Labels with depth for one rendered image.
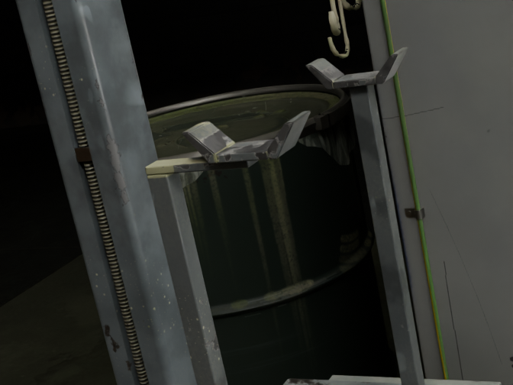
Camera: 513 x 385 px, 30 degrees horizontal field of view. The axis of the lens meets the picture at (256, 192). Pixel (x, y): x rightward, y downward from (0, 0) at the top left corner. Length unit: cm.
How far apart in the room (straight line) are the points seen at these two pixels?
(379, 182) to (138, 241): 20
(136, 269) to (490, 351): 61
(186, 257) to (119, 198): 12
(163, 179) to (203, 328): 11
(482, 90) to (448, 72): 4
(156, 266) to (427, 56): 50
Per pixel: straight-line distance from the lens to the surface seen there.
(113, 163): 75
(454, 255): 122
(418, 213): 120
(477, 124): 115
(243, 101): 215
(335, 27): 119
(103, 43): 75
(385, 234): 81
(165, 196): 64
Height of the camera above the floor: 123
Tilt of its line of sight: 15 degrees down
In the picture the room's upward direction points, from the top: 12 degrees counter-clockwise
